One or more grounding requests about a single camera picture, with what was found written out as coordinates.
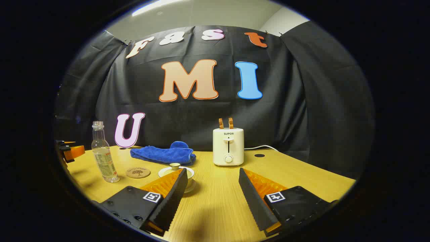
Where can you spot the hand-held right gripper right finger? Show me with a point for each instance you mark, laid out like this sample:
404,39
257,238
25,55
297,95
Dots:
253,201

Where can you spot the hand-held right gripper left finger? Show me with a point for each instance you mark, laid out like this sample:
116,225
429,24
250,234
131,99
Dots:
174,198

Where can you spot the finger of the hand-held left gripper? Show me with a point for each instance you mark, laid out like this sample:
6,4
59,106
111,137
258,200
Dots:
62,144
75,153

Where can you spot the clear plastic water bottle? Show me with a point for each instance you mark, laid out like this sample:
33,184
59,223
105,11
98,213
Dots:
104,161

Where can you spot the round cork coaster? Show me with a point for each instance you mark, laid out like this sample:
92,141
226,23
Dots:
138,172

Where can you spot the blue towel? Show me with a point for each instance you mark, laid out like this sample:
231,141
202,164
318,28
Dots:
161,154

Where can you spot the cream toaster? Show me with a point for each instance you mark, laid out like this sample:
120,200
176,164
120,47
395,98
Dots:
228,148

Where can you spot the black backdrop cloth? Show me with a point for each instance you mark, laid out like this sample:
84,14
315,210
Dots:
302,111

